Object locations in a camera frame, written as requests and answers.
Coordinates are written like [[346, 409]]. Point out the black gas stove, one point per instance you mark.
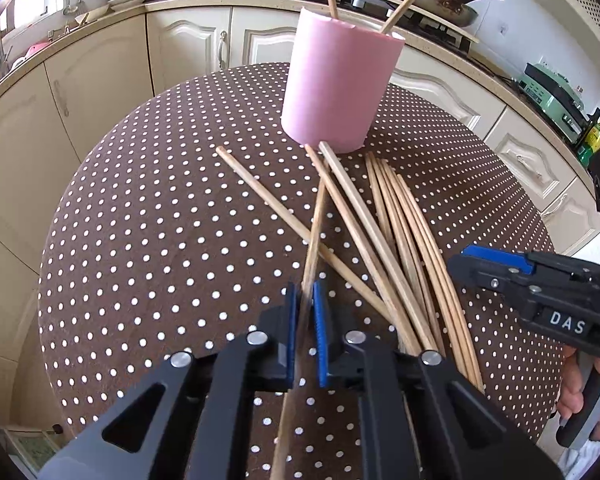
[[430, 25]]

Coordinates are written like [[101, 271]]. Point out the white bowl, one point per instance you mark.
[[85, 19]]

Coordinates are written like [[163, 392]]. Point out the green countertop appliance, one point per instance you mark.
[[550, 95]]

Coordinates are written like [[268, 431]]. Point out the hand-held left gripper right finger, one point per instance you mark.
[[321, 330]]

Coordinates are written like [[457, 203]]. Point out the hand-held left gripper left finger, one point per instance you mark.
[[291, 320]]

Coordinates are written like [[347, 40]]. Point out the person's right hand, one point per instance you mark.
[[572, 385]]

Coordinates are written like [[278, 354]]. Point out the beige kitchen countertop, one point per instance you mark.
[[205, 0]]

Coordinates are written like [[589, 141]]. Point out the round table, brown dotted cloth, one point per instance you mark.
[[155, 235]]

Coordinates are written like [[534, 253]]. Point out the steel frying pan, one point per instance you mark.
[[445, 5]]

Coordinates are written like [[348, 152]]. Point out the stack of white plates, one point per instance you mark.
[[125, 0]]

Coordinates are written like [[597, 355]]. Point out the pink cup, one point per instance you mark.
[[335, 85]]

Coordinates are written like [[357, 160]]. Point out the yellow-green bottle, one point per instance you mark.
[[596, 140]]

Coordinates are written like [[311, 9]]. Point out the red basin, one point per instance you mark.
[[37, 49]]

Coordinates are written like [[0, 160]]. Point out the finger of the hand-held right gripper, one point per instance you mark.
[[495, 256], [485, 282]]

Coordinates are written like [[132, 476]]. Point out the pile of wooden chopsticks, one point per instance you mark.
[[362, 220]]

